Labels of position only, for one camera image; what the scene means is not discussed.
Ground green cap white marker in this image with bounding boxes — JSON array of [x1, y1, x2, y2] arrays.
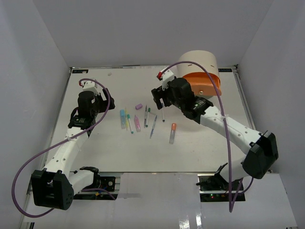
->
[[145, 107, 151, 127]]

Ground teal cap white marker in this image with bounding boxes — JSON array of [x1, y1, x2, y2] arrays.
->
[[127, 114, 134, 134]]

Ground blue cap white marker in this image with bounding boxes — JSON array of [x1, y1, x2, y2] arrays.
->
[[161, 103, 165, 122]]

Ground orange top drawer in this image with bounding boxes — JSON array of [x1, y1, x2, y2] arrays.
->
[[183, 72, 217, 98]]

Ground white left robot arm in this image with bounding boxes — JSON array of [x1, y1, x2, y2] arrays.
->
[[31, 89, 115, 210]]

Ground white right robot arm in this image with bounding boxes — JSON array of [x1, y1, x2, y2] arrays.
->
[[152, 78, 278, 190]]

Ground blue highlighter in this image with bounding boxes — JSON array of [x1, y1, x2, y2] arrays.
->
[[120, 109, 126, 129]]

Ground purple highlighter cap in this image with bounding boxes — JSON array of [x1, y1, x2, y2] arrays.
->
[[135, 104, 142, 110]]

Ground thin yellow pen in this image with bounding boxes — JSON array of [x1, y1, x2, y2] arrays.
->
[[124, 107, 129, 131]]

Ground clear light blue pen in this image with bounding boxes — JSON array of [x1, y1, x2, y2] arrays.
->
[[150, 115, 158, 139]]

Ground orange highlighter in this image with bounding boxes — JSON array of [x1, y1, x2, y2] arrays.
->
[[169, 123, 177, 144]]

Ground pink highlighter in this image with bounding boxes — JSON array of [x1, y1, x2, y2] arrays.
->
[[134, 115, 141, 132]]

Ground clear dark blue pen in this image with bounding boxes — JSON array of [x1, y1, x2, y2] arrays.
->
[[143, 105, 147, 128]]

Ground round beige drawer cabinet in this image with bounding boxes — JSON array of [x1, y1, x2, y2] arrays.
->
[[177, 50, 219, 79]]

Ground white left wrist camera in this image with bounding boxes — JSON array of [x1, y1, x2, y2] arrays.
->
[[79, 80, 99, 95]]

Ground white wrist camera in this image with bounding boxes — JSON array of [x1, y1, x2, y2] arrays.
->
[[79, 80, 99, 95], [156, 70, 174, 88]]

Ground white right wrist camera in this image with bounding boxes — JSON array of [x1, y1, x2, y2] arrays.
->
[[156, 70, 174, 88]]

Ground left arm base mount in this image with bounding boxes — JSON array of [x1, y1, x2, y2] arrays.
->
[[74, 176, 121, 200]]

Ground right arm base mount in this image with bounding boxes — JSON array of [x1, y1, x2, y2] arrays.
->
[[196, 174, 246, 203]]

